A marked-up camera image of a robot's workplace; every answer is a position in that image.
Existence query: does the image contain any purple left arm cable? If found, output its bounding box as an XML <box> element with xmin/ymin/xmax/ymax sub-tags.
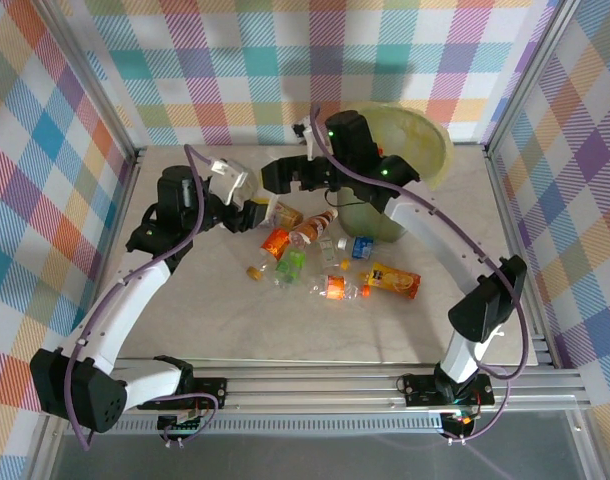
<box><xmin>64</xmin><ymin>143</ymin><xmax>220</xmax><ymax>451</ymax></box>

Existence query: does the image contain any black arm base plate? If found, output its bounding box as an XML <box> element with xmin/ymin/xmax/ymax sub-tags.
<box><xmin>189</xmin><ymin>377</ymin><xmax>228</xmax><ymax>410</ymax></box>
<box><xmin>402</xmin><ymin>372</ymin><xmax>496</xmax><ymax>407</ymax></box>

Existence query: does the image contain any orange juice bottle dark label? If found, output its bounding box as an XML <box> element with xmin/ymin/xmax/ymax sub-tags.
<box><xmin>340</xmin><ymin>258</ymin><xmax>422</xmax><ymax>301</ymax></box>

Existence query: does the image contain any aluminium frame post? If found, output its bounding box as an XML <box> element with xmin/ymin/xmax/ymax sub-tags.
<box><xmin>34</xmin><ymin>0</ymin><xmax>147</xmax><ymax>169</ymax></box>
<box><xmin>484</xmin><ymin>0</ymin><xmax>581</xmax><ymax>156</ymax></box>

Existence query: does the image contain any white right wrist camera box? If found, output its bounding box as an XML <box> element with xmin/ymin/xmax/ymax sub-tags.
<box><xmin>291</xmin><ymin>121</ymin><xmax>317</xmax><ymax>159</ymax></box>

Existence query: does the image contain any grey lower panel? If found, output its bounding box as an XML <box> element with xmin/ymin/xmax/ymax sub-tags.
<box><xmin>49</xmin><ymin>433</ymin><xmax>589</xmax><ymax>480</ymax></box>

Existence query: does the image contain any slotted grey cable duct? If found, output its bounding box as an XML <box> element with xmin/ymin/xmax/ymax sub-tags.
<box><xmin>64</xmin><ymin>418</ymin><xmax>446</xmax><ymax>436</ymax></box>

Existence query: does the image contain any aluminium mounting rail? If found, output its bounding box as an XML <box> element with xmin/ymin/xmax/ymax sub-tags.
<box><xmin>39</xmin><ymin>357</ymin><xmax>591</xmax><ymax>417</ymax></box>

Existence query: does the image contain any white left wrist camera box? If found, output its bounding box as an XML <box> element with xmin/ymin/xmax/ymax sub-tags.
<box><xmin>208</xmin><ymin>158</ymin><xmax>250</xmax><ymax>207</ymax></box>

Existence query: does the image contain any bin with yellow liner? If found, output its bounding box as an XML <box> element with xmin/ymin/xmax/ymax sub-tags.
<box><xmin>354</xmin><ymin>102</ymin><xmax>456</xmax><ymax>192</ymax></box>

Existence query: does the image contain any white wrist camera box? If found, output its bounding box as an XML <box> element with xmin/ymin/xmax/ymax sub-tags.
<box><xmin>291</xmin><ymin>121</ymin><xmax>317</xmax><ymax>159</ymax></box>
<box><xmin>208</xmin><ymin>158</ymin><xmax>250</xmax><ymax>207</ymax></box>

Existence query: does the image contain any clear bottle white green label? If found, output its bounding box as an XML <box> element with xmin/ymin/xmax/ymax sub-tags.
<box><xmin>317</xmin><ymin>237</ymin><xmax>338</xmax><ymax>267</ymax></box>

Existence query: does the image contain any amber bottle red yellow label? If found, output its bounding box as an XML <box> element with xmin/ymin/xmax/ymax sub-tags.
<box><xmin>254</xmin><ymin>197</ymin><xmax>305</xmax><ymax>227</ymax></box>

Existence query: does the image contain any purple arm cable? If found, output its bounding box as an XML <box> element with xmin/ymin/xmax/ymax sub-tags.
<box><xmin>64</xmin><ymin>143</ymin><xmax>220</xmax><ymax>451</ymax></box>
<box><xmin>308</xmin><ymin>103</ymin><xmax>531</xmax><ymax>444</ymax></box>

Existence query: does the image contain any brown bottle white cap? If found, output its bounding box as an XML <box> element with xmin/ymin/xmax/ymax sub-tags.
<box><xmin>288</xmin><ymin>208</ymin><xmax>340</xmax><ymax>246</ymax></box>

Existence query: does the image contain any grey translucent waste bin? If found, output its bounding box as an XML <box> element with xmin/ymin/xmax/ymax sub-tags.
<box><xmin>334</xmin><ymin>184</ymin><xmax>412</xmax><ymax>245</ymax></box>

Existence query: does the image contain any aluminium frame leg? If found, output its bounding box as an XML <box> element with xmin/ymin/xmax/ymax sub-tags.
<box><xmin>574</xmin><ymin>404</ymin><xmax>610</xmax><ymax>480</ymax></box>
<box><xmin>27</xmin><ymin>424</ymin><xmax>69</xmax><ymax>480</ymax></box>

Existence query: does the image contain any blue label bottle white cap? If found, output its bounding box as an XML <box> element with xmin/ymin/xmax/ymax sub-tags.
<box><xmin>336</xmin><ymin>235</ymin><xmax>377</xmax><ymax>261</ymax></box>

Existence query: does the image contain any small electronics board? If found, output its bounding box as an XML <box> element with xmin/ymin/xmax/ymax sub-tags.
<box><xmin>157</xmin><ymin>413</ymin><xmax>206</xmax><ymax>449</ymax></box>
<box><xmin>442</xmin><ymin>410</ymin><xmax>481</xmax><ymax>444</ymax></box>

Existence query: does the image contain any clear bottle orange label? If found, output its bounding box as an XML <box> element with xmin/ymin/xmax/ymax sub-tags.
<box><xmin>308</xmin><ymin>273</ymin><xmax>372</xmax><ymax>302</ymax></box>

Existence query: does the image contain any orange label bottle yellow cap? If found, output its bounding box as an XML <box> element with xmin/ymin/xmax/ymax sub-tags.
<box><xmin>245</xmin><ymin>227</ymin><xmax>291</xmax><ymax>281</ymax></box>

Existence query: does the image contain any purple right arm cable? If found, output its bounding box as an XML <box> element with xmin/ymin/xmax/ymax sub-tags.
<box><xmin>308</xmin><ymin>103</ymin><xmax>531</xmax><ymax>444</ymax></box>

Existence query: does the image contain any aluminium side rail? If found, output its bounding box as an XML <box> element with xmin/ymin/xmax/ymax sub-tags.
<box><xmin>484</xmin><ymin>144</ymin><xmax>561</xmax><ymax>369</ymax></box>
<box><xmin>72</xmin><ymin>147</ymin><xmax>147</xmax><ymax>374</ymax></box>

